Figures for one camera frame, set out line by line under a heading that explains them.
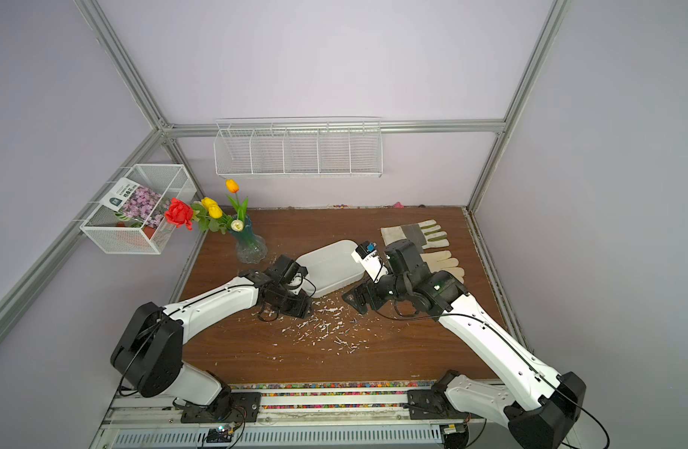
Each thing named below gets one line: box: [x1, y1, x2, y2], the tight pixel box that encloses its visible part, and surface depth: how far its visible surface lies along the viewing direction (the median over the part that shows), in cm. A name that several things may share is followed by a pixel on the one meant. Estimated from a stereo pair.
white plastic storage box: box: [295, 239, 366, 299], surface depth 103 cm
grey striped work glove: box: [380, 219, 450, 251], surface depth 114 cm
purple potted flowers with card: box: [100, 177, 171, 239], surface depth 76 cm
